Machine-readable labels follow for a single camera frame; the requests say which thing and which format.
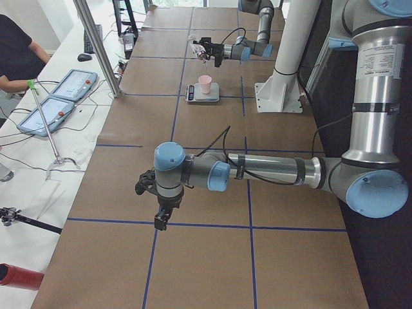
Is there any upper blue teach pendant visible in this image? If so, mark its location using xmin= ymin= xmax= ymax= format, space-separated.
xmin=50 ymin=69 xmax=98 ymax=102

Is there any silver electronic kitchen scale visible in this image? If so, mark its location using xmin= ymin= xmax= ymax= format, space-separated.
xmin=185 ymin=82 xmax=220 ymax=104

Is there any blue teach pendant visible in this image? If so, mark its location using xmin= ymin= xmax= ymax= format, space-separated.
xmin=17 ymin=97 xmax=75 ymax=137
xmin=50 ymin=69 xmax=98 ymax=102

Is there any red cylinder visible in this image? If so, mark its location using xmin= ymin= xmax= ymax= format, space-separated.
xmin=1 ymin=263 xmax=44 ymax=290

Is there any lower blue teach pendant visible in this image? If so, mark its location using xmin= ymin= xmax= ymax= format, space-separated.
xmin=17 ymin=97 xmax=75 ymax=137

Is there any brown paper table cover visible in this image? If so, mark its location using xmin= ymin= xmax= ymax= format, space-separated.
xmin=33 ymin=8 xmax=368 ymax=308

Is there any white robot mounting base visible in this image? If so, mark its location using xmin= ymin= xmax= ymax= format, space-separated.
xmin=255 ymin=0 xmax=321 ymax=113

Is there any black tripod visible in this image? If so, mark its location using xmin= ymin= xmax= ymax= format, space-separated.
xmin=1 ymin=207 xmax=62 ymax=234

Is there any aluminium frame post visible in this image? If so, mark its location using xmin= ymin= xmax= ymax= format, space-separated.
xmin=73 ymin=0 xmax=121 ymax=98

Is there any black keyboard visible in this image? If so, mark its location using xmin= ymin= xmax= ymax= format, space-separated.
xmin=84 ymin=24 xmax=103 ymax=54

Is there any pink plastic cup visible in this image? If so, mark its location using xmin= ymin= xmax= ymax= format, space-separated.
xmin=198 ymin=75 xmax=212 ymax=94

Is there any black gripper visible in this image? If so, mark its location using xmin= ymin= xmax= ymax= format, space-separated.
xmin=154 ymin=192 xmax=183 ymax=230
xmin=200 ymin=37 xmax=224 ymax=68

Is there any metal reacher grabber tool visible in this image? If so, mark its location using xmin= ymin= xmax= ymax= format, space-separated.
xmin=27 ymin=80 xmax=80 ymax=180

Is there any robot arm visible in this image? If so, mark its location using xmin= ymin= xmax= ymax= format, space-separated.
xmin=188 ymin=1 xmax=275 ymax=68
xmin=149 ymin=1 xmax=411 ymax=230

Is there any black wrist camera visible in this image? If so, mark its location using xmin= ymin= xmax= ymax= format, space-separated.
xmin=135 ymin=169 xmax=158 ymax=196

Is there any clear glass sauce bottle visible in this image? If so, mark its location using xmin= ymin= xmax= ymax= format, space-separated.
xmin=187 ymin=35 xmax=210 ymax=63

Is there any person in black shirt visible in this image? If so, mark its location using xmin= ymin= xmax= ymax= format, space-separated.
xmin=1 ymin=14 xmax=51 ymax=93

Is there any black computer mouse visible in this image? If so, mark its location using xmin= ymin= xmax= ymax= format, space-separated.
xmin=77 ymin=53 xmax=93 ymax=62

